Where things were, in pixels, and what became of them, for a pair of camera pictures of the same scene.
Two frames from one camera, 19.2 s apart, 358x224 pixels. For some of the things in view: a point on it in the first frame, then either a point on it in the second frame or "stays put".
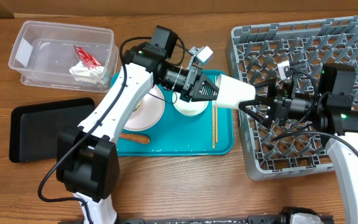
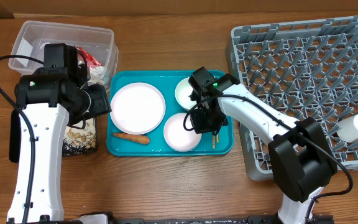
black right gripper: x=278 y=98 -> x=202 y=128
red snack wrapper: x=86 y=59 stays put
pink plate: x=148 y=112 stays put
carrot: x=139 y=139 stays put
